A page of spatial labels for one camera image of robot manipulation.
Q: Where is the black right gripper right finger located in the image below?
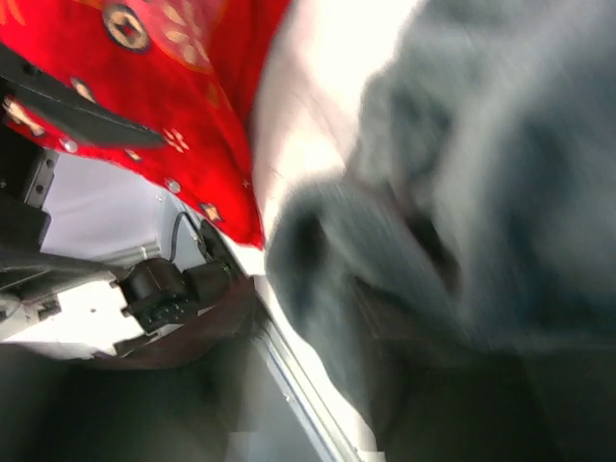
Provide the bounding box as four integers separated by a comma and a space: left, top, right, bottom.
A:
351, 281, 615, 461

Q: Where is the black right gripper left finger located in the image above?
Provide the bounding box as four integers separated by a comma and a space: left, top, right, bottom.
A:
1, 283, 265, 461

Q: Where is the grey plush pillowcase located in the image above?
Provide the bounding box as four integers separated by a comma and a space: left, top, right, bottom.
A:
262, 0, 616, 462

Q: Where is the red cartoon print pillow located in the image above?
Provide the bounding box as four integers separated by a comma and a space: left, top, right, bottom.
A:
1, 0, 288, 248

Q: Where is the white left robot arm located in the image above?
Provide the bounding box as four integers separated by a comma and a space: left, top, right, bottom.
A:
1, 46, 239, 351

